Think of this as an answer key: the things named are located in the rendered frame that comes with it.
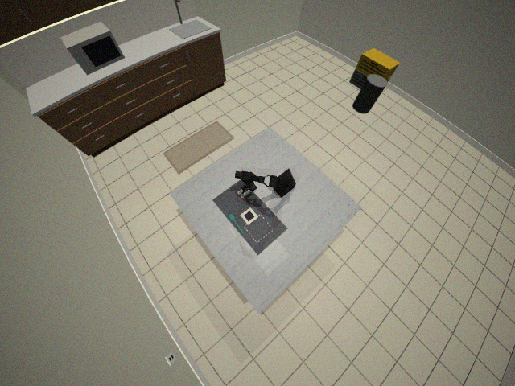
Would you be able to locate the dark grey flat mat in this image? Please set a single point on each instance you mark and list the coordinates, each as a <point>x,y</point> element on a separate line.
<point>230,202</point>

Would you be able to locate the beige square tile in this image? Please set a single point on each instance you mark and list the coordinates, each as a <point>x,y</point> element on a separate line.
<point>249,216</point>

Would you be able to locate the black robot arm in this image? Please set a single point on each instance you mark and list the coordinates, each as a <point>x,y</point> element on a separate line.
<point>246,176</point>

